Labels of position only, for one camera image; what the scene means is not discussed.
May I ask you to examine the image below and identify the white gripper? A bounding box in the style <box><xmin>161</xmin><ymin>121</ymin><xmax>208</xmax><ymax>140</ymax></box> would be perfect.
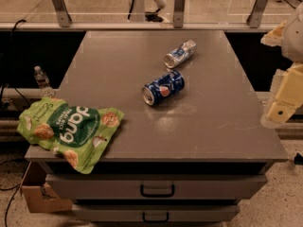
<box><xmin>260</xmin><ymin>4</ymin><xmax>303</xmax><ymax>129</ymax></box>

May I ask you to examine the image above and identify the silver blue redbull can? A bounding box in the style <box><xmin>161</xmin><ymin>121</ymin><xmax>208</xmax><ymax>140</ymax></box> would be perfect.
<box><xmin>164</xmin><ymin>40</ymin><xmax>197</xmax><ymax>69</ymax></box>

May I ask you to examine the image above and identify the blue pepsi can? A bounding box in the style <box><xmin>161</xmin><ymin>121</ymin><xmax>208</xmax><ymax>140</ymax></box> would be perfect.
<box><xmin>142</xmin><ymin>70</ymin><xmax>185</xmax><ymax>106</ymax></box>

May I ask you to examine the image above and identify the grey drawer cabinet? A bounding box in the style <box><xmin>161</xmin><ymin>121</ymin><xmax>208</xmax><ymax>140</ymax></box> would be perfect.
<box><xmin>27</xmin><ymin>30</ymin><xmax>287</xmax><ymax>227</ymax></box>

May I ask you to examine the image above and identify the green dang chips bag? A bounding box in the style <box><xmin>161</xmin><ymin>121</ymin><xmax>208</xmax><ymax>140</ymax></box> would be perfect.
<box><xmin>17</xmin><ymin>97</ymin><xmax>124</xmax><ymax>174</ymax></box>

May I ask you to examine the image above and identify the clear plastic water bottle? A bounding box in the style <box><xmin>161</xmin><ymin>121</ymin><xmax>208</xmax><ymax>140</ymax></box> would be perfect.
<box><xmin>34</xmin><ymin>66</ymin><xmax>55</xmax><ymax>97</ymax></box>

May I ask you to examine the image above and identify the brown cardboard box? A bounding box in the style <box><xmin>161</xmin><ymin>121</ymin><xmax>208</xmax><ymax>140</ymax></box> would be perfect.
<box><xmin>21</xmin><ymin>163</ymin><xmax>73</xmax><ymax>213</ymax></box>

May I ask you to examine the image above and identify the right metal railing bracket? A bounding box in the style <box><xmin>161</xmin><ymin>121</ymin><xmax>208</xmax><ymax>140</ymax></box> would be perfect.
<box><xmin>246</xmin><ymin>0</ymin><xmax>269</xmax><ymax>28</ymax></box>

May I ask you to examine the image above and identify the metal railing bracket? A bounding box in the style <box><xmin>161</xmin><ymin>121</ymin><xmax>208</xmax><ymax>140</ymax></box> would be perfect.
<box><xmin>246</xmin><ymin>0</ymin><xmax>269</xmax><ymax>28</ymax></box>
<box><xmin>172</xmin><ymin>0</ymin><xmax>186</xmax><ymax>28</ymax></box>
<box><xmin>51</xmin><ymin>0</ymin><xmax>72</xmax><ymax>27</ymax></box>

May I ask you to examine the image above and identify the middle metal railing bracket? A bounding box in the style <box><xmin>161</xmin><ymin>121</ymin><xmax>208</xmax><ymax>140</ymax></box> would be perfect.
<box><xmin>172</xmin><ymin>0</ymin><xmax>186</xmax><ymax>28</ymax></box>

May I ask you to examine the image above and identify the upper drawer black handle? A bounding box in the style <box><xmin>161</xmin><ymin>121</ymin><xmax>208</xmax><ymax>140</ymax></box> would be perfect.
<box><xmin>139</xmin><ymin>184</ymin><xmax>175</xmax><ymax>198</ymax></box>

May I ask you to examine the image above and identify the drawer black handle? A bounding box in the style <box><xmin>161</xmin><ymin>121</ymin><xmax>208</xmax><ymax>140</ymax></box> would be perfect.
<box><xmin>142</xmin><ymin>212</ymin><xmax>169</xmax><ymax>223</ymax></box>
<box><xmin>139</xmin><ymin>184</ymin><xmax>175</xmax><ymax>198</ymax></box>

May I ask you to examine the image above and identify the lower drawer black handle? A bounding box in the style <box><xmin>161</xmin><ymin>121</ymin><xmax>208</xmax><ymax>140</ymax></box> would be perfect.
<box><xmin>142</xmin><ymin>212</ymin><xmax>169</xmax><ymax>223</ymax></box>

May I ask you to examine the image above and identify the left metal railing bracket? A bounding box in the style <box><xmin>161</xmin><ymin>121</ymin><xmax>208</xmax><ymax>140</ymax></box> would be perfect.
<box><xmin>51</xmin><ymin>0</ymin><xmax>72</xmax><ymax>27</ymax></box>

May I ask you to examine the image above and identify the black cable on floor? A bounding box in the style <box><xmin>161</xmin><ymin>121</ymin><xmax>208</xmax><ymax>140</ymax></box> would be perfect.
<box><xmin>0</xmin><ymin>158</ymin><xmax>32</xmax><ymax>227</ymax></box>

